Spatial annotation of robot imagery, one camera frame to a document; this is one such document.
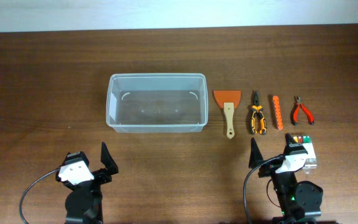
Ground orange bit holder strip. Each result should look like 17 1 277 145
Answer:
272 95 283 130

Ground orange black combination pliers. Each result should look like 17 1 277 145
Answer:
249 90 267 135

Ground orange scraper wooden handle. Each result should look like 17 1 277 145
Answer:
213 90 241 139

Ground clear screwdriver set pack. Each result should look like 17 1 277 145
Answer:
293 136 318 174

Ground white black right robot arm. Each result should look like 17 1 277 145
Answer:
243 133 323 223

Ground red black side cutters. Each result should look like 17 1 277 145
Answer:
291 95 315 126

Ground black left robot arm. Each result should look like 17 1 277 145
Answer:
55 142 119 224

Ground clear plastic container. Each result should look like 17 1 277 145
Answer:
106 73 209 133

